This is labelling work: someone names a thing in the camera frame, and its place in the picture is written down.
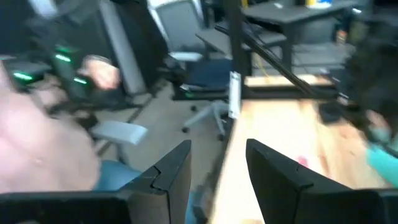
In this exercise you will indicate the grey office chair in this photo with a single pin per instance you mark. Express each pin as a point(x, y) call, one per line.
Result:
point(180, 25)

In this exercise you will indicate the black aluminium table frame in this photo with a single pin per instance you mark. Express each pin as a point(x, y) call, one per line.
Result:
point(236, 46)

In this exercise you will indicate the person's hand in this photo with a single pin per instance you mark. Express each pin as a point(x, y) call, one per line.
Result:
point(101, 74)

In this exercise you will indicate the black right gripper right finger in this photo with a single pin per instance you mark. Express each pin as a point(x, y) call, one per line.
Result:
point(273, 180)

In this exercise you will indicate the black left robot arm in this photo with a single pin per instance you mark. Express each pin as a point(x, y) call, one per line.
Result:
point(373, 77)

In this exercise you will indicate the chair with white armrest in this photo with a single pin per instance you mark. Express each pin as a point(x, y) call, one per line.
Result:
point(119, 132)

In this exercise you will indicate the dark grey office desk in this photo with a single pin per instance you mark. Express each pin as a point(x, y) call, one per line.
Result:
point(295, 14)

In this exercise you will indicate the white frame corner bracket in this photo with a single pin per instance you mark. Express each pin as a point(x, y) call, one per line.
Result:
point(234, 95)

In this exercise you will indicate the pink rubber eraser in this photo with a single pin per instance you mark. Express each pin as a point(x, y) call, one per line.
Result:
point(303, 161)

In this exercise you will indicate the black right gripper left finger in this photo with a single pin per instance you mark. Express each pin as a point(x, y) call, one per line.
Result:
point(161, 193)

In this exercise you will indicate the person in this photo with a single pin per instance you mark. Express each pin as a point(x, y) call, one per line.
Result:
point(40, 146)

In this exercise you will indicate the translucent green plastic bin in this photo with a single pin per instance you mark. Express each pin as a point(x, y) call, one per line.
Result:
point(384, 165)

